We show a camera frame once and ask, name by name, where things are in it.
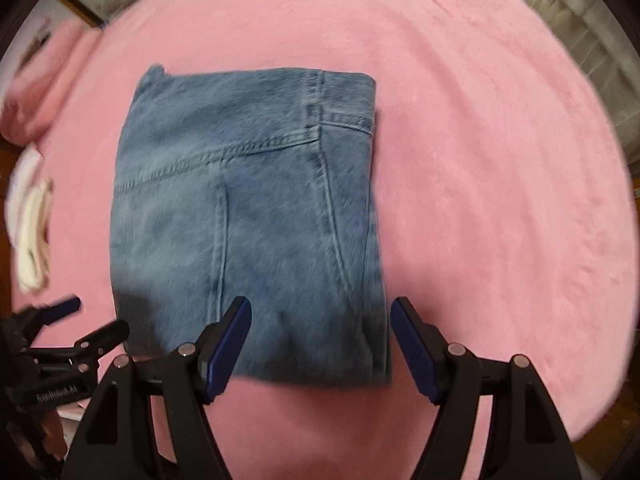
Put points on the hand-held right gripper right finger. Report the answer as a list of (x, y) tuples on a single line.
[(415, 350)]

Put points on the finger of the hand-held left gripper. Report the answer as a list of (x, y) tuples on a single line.
[(55, 309), (105, 334)]

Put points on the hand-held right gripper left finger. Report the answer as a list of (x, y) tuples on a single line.
[(227, 345)]

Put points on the blue denim jacket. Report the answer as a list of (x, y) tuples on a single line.
[(250, 185)]

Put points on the person's left hand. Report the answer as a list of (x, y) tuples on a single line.
[(50, 435)]

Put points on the folded white cloth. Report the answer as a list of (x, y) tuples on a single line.
[(32, 230)]

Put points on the small pink printed pillow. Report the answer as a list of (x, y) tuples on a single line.
[(25, 175)]

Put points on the pink plush bed blanket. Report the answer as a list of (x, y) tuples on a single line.
[(475, 160)]

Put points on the folded pink quilt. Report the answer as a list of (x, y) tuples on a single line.
[(50, 95)]

